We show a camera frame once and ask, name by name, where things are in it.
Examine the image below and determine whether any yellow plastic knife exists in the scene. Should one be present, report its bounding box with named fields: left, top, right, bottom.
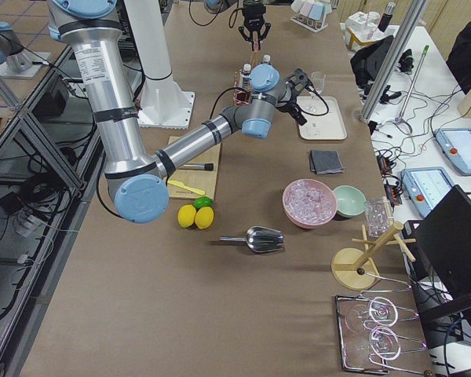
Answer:
left=168, top=180, right=206, bottom=196

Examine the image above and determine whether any copper wire bottle basket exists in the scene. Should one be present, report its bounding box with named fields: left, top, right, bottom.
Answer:
left=233, top=50, right=261, bottom=105

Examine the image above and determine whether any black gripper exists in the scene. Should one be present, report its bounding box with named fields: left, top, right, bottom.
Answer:
left=239, top=0, right=271, bottom=50
left=285, top=68, right=329, bottom=126

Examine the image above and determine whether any white cup rack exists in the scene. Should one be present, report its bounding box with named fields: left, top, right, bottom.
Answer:
left=290, top=13, right=328, bottom=33

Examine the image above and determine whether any aluminium frame post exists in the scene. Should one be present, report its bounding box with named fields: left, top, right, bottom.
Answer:
left=359, top=0, right=428, bottom=123

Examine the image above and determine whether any metal ice scoop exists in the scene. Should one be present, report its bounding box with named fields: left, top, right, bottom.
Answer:
left=219, top=226, right=284, bottom=254

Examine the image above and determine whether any blue cup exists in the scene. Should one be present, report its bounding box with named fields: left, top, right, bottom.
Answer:
left=308, top=2, right=324, bottom=21

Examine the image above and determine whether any pink bowl with ice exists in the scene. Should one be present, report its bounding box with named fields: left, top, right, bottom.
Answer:
left=282, top=178, right=338, bottom=229

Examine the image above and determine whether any white cup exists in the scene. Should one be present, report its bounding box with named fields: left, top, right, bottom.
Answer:
left=290, top=0, right=304, bottom=13

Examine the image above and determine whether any cream rectangular tray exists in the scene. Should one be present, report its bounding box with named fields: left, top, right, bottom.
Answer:
left=297, top=95, right=347, bottom=141

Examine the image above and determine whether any grey folded cloth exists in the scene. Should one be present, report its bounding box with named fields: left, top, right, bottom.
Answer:
left=309, top=150, right=344, bottom=175

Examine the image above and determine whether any black monitor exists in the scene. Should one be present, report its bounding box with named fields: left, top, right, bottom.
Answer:
left=414, top=185, right=471, bottom=326

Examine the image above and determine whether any wooden mug tree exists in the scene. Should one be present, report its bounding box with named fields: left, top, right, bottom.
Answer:
left=330, top=196, right=417, bottom=291

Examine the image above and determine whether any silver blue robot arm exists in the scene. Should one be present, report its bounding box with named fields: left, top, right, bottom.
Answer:
left=47, top=1, right=310, bottom=223
left=204, top=0, right=272, bottom=52

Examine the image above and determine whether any white cardboard box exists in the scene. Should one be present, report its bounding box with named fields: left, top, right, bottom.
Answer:
left=345, top=12, right=385, bottom=50

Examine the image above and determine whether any clear tumbler glass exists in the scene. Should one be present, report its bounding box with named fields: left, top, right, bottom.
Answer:
left=364, top=196, right=392, bottom=237

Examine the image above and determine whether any green bowl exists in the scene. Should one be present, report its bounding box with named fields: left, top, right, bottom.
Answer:
left=333, top=185, right=366, bottom=218

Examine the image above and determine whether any wooden cutting board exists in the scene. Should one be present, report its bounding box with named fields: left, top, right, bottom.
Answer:
left=168, top=145, right=221, bottom=199

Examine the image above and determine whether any chrome glass rack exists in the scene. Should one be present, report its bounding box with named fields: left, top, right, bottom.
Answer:
left=334, top=278, right=432, bottom=376

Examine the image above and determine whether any blue teach pendant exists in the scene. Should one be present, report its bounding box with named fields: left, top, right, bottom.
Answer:
left=435, top=128, right=471, bottom=175
left=401, top=167, right=455, bottom=218

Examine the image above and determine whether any green lime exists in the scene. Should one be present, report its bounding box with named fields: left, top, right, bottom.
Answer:
left=193, top=196, right=213, bottom=210

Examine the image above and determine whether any black open case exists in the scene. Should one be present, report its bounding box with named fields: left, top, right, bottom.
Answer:
left=350, top=35, right=394, bottom=88

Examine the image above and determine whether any clear wine glass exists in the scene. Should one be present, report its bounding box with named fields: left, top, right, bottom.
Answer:
left=308, top=71, right=326, bottom=113

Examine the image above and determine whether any yellow lemon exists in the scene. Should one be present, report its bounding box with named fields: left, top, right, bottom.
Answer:
left=195, top=207, right=214, bottom=229
left=177, top=204, right=197, bottom=228

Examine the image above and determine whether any pink cup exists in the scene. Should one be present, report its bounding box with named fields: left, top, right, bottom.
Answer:
left=299, top=0, right=314, bottom=16

